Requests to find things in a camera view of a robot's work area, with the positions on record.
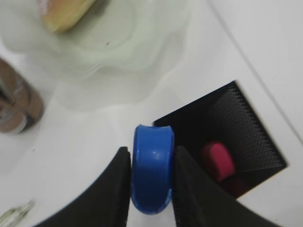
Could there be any brown coffee bottle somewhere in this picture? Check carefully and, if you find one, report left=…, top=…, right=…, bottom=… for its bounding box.
left=0, top=59, right=45, bottom=134

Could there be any pink pencil sharpener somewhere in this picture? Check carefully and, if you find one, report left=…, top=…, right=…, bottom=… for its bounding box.
left=201, top=141, right=236, bottom=182

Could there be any black mesh pen holder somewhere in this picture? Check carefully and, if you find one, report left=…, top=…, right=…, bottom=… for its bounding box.
left=153, top=81, right=287, bottom=198

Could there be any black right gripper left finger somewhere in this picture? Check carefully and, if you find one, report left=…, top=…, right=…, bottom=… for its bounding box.
left=38, top=147, right=131, bottom=227

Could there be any sugared bread roll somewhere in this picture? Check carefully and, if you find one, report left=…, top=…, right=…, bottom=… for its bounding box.
left=37, top=0, right=96, bottom=32

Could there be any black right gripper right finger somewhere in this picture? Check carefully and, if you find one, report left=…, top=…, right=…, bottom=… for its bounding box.
left=172, top=146, right=284, bottom=227

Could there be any pale green wavy plate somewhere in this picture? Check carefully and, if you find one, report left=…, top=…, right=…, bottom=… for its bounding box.
left=0, top=0, right=190, bottom=80

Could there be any blue pencil sharpener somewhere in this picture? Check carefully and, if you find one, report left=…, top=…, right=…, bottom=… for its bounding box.
left=131, top=125, right=175, bottom=215

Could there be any grey grip pen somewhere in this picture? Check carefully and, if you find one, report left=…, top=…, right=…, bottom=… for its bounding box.
left=0, top=200, right=36, bottom=227

